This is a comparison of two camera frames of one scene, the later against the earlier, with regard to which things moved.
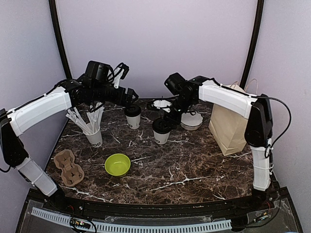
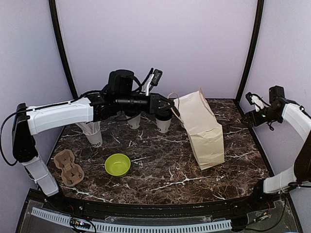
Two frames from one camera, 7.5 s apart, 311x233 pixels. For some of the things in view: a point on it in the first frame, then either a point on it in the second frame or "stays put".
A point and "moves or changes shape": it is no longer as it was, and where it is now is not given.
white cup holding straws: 95,140 stays put
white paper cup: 161,139 → 163,126
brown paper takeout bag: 228,127 → 204,132
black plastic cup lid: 162,125 moves or changes shape
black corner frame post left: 53,9 stays put
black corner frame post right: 253,43 stays put
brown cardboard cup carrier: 72,174 stays put
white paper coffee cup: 133,122 stays put
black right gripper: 177,119 → 251,115
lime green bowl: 117,164 stays put
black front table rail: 178,211 stays put
